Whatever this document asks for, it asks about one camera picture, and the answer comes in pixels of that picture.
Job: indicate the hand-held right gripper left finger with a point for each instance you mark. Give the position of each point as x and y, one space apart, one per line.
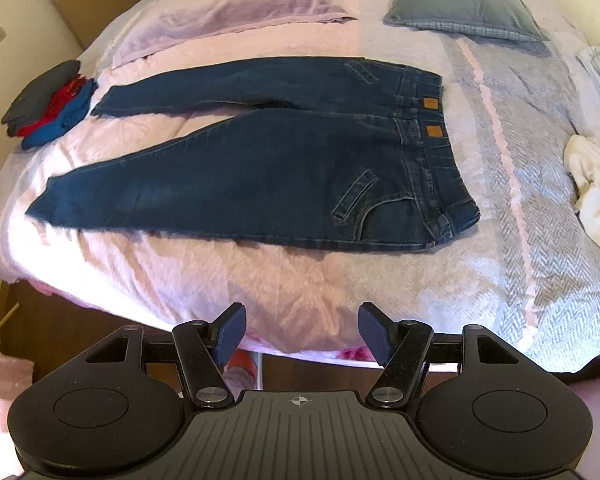
230 335

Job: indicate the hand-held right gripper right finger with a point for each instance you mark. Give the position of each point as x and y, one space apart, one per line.
375 334

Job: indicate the blue denim jeans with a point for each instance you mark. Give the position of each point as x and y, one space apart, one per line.
280 170

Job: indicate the bed with pink sheet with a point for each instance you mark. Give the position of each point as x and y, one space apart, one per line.
180 270

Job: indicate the pink plastic bag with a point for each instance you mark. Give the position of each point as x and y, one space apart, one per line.
2 372

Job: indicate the blue garment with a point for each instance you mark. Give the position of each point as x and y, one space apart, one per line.
65 120

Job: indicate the red garment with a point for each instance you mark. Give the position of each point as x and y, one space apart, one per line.
60 105

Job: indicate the dark grey garment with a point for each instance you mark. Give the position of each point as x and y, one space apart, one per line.
40 92

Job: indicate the lilac folded quilt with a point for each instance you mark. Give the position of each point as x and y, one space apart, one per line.
240 5

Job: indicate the grey-blue pillow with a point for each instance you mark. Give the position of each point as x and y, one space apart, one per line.
460 0

